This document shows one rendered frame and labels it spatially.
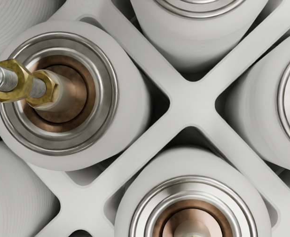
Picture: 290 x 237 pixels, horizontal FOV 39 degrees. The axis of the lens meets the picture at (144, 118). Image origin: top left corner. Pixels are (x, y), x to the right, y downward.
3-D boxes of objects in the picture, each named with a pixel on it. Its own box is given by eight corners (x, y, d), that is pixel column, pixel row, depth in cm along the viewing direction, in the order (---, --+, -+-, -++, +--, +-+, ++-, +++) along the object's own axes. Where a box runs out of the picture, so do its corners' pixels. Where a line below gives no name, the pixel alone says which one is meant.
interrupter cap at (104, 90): (146, 94, 25) (145, 93, 24) (58, 181, 25) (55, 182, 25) (60, 8, 26) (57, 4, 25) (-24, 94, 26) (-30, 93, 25)
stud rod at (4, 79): (63, 91, 24) (9, 76, 16) (50, 104, 24) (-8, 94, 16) (51, 79, 24) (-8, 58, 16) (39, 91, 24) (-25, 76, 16)
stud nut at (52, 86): (65, 91, 22) (61, 90, 21) (43, 114, 22) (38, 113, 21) (40, 65, 22) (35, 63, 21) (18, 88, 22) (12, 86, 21)
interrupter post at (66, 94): (86, 94, 25) (73, 89, 22) (59, 122, 25) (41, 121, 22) (59, 67, 26) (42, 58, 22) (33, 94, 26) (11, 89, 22)
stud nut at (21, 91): (42, 84, 18) (35, 82, 17) (15, 111, 18) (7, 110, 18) (12, 53, 18) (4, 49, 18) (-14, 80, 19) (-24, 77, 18)
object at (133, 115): (173, 107, 43) (169, 94, 25) (108, 172, 43) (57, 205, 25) (109, 42, 43) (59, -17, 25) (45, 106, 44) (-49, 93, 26)
